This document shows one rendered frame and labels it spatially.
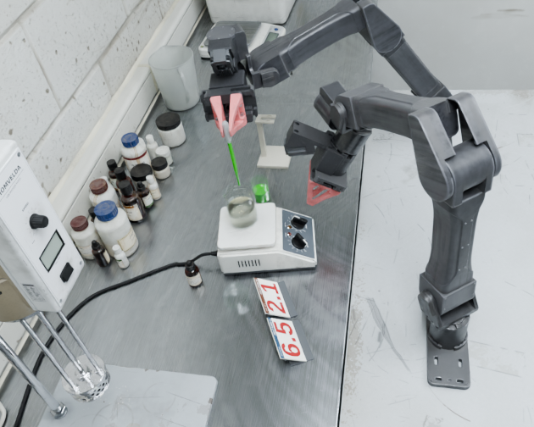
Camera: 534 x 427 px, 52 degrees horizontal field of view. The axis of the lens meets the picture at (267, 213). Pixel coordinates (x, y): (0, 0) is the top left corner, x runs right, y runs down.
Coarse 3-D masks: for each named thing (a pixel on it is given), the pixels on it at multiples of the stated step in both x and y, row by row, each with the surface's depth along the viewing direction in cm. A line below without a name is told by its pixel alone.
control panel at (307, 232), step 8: (288, 216) 119; (304, 216) 121; (288, 224) 117; (312, 224) 120; (296, 232) 116; (304, 232) 117; (312, 232) 118; (288, 240) 114; (312, 240) 117; (288, 248) 112; (296, 248) 113; (304, 248) 114; (312, 248) 115; (304, 256) 113; (312, 256) 113
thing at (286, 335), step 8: (272, 320) 103; (280, 320) 105; (280, 328) 103; (288, 328) 104; (280, 336) 101; (288, 336) 102; (280, 344) 99; (288, 344) 101; (296, 344) 102; (288, 352) 99; (296, 352) 100
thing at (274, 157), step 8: (256, 120) 133; (264, 120) 133; (272, 120) 132; (264, 144) 139; (264, 152) 141; (272, 152) 142; (280, 152) 142; (264, 160) 140; (272, 160) 140; (280, 160) 140; (288, 160) 139; (272, 168) 139; (280, 168) 139
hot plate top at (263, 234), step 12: (264, 204) 118; (228, 216) 117; (264, 216) 115; (228, 228) 114; (252, 228) 113; (264, 228) 113; (228, 240) 112; (240, 240) 111; (252, 240) 111; (264, 240) 111
